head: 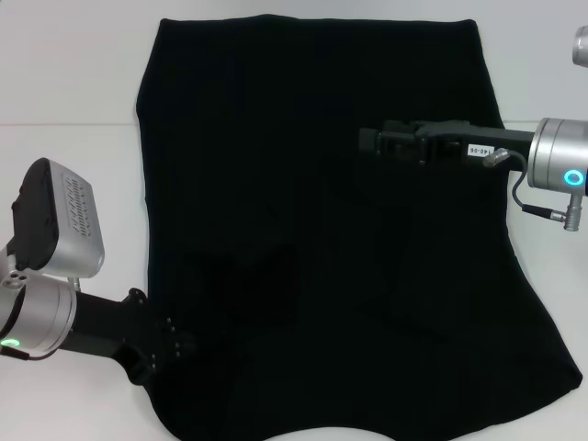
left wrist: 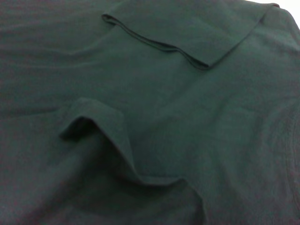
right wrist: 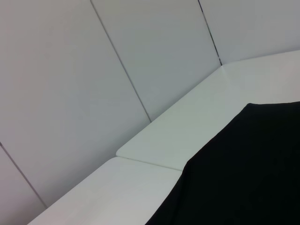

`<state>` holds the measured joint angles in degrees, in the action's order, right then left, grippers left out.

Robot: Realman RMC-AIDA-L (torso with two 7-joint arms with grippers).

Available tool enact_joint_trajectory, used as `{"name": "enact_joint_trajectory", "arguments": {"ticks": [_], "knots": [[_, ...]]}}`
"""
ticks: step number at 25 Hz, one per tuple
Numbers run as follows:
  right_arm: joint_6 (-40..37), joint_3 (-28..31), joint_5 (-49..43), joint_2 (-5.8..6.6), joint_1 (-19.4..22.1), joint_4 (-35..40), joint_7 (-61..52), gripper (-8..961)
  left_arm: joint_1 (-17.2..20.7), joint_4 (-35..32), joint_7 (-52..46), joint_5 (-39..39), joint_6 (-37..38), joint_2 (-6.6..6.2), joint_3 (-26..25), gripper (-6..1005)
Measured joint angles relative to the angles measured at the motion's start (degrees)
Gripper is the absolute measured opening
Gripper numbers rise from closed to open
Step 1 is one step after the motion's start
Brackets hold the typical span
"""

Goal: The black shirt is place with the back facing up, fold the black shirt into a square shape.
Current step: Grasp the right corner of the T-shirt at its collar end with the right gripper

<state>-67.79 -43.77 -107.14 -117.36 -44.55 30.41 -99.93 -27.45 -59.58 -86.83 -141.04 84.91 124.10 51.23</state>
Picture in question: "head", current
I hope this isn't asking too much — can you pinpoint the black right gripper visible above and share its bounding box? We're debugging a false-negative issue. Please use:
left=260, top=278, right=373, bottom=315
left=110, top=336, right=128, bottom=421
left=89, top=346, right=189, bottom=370
left=358, top=118, right=537, bottom=175

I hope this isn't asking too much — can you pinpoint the left gripper cable with plug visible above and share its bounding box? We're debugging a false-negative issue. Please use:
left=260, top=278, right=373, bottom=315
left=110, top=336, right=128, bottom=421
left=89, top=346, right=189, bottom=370
left=0, top=346, right=43, bottom=363

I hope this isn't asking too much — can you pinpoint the black t-shirt with white print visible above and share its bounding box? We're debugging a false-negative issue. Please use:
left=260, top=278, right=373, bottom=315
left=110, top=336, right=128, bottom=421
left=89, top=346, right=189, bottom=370
left=136, top=16, right=581, bottom=441

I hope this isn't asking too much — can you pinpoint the right gripper cable with plugs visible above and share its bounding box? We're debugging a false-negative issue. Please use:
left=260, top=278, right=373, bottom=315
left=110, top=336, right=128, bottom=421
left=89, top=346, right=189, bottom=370
left=481, top=147, right=582, bottom=233

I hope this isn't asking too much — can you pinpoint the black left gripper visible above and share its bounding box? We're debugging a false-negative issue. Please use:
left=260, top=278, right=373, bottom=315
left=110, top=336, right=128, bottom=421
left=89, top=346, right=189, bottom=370
left=63, top=287, right=199, bottom=385

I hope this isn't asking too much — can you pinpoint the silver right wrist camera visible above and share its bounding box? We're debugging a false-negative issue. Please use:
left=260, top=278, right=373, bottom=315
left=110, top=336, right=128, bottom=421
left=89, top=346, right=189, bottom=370
left=571, top=25, right=588, bottom=68

